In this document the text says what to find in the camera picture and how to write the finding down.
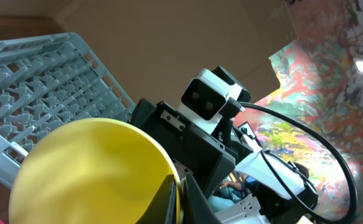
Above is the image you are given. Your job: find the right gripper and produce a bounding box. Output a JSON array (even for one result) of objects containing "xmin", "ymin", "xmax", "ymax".
[{"xmin": 130, "ymin": 98, "xmax": 253, "ymax": 197}]

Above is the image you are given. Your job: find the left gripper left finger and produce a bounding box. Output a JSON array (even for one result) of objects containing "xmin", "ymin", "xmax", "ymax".
[{"xmin": 136, "ymin": 175, "xmax": 177, "ymax": 224}]

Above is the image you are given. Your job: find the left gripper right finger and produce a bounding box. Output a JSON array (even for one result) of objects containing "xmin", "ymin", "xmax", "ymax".
[{"xmin": 182, "ymin": 174, "xmax": 221, "ymax": 224}]

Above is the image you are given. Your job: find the yellow plastic cup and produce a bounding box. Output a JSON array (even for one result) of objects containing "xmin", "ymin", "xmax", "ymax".
[{"xmin": 9, "ymin": 118, "xmax": 179, "ymax": 224}]

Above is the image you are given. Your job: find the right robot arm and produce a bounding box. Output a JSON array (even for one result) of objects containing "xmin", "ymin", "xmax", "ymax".
[{"xmin": 130, "ymin": 99, "xmax": 318, "ymax": 223}]

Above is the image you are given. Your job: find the grey dishwasher rack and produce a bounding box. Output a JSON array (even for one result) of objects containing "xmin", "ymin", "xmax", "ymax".
[{"xmin": 0, "ymin": 32, "xmax": 135, "ymax": 187}]

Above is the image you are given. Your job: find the person in background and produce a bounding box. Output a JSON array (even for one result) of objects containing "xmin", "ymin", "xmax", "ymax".
[{"xmin": 208, "ymin": 177, "xmax": 258, "ymax": 213}]

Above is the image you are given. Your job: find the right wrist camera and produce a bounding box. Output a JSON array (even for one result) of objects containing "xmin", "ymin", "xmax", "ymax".
[{"xmin": 177, "ymin": 66, "xmax": 252, "ymax": 134}]

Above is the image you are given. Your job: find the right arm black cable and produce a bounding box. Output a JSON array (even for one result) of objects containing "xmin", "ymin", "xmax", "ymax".
[{"xmin": 237, "ymin": 101, "xmax": 359, "ymax": 224}]

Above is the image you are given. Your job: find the colourful painted wall hanging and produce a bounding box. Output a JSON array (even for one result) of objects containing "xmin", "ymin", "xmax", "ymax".
[{"xmin": 236, "ymin": 0, "xmax": 363, "ymax": 223}]

